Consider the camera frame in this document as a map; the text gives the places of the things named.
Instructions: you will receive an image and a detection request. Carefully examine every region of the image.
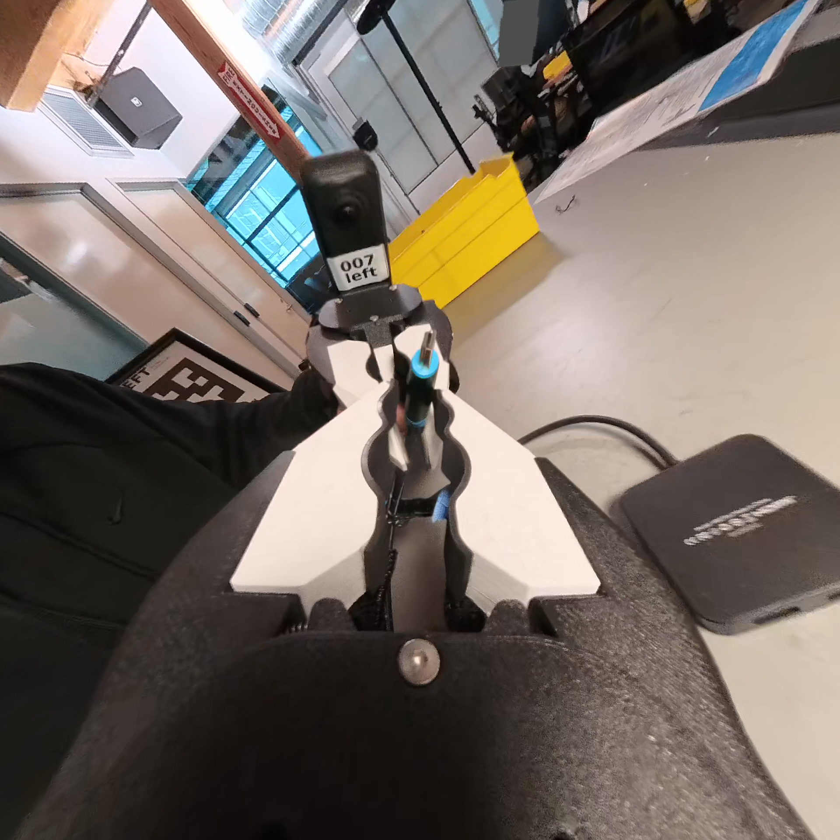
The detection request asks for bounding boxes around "person's left forearm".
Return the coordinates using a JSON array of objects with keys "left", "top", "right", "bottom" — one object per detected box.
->
[{"left": 197, "top": 369, "right": 342, "bottom": 490}]

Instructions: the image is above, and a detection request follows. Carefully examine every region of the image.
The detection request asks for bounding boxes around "white vent grille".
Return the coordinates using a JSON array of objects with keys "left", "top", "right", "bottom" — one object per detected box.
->
[{"left": 39, "top": 88, "right": 136, "bottom": 158}]

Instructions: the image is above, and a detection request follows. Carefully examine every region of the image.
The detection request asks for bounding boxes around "framed black white sign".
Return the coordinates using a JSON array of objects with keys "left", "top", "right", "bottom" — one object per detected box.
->
[{"left": 105, "top": 328, "right": 290, "bottom": 404}]

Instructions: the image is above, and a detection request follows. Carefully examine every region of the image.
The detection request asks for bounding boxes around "yellow plastic bin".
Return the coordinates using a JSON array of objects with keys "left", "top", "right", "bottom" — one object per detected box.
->
[
  {"left": 387, "top": 152, "right": 529, "bottom": 277},
  {"left": 410, "top": 197, "right": 540, "bottom": 309}
]

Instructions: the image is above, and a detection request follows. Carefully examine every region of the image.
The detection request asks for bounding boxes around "red white label strip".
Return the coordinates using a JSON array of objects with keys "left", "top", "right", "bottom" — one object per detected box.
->
[{"left": 217, "top": 60, "right": 283, "bottom": 140}]

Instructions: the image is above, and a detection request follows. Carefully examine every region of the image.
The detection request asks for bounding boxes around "person's black jacket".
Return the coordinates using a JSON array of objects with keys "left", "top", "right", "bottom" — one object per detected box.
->
[{"left": 0, "top": 363, "right": 290, "bottom": 836}]

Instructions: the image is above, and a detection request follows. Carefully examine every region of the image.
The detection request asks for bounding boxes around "black hub cable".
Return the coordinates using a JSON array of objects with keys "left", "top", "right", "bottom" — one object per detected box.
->
[{"left": 518, "top": 412, "right": 678, "bottom": 471}]

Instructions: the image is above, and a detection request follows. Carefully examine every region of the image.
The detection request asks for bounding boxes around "black stand pole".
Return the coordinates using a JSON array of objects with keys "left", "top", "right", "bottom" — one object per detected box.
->
[{"left": 356, "top": 0, "right": 477, "bottom": 175}]

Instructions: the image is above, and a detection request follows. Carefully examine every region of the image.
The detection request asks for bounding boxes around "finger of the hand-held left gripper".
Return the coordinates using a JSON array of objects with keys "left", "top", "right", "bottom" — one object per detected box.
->
[
  {"left": 325, "top": 343, "right": 385, "bottom": 406},
  {"left": 394, "top": 322, "right": 462, "bottom": 396}
]

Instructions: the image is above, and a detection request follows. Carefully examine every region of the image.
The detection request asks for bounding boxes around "black wall speaker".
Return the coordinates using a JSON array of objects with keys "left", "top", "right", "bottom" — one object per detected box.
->
[{"left": 95, "top": 66, "right": 183, "bottom": 151}]

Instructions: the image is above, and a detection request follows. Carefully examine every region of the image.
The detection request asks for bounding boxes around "white blue paper sheet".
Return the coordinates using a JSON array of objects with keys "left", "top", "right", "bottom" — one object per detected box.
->
[{"left": 535, "top": 0, "right": 823, "bottom": 204}]

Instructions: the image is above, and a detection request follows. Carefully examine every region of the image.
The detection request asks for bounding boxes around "black port hub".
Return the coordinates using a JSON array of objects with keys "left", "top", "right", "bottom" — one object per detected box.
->
[{"left": 610, "top": 433, "right": 840, "bottom": 636}]

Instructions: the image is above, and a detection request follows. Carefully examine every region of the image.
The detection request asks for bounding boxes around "wooden beam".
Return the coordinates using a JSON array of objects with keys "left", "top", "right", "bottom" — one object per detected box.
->
[
  {"left": 0, "top": 0, "right": 110, "bottom": 112},
  {"left": 150, "top": 0, "right": 313, "bottom": 173}
]

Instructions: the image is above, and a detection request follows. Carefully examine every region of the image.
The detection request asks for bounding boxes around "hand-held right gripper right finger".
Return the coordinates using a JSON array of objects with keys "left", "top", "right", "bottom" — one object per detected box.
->
[{"left": 430, "top": 384, "right": 602, "bottom": 614}]

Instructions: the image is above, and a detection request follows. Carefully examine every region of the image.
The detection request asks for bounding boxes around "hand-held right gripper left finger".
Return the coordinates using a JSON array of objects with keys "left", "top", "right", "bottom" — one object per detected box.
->
[{"left": 228, "top": 379, "right": 398, "bottom": 611}]

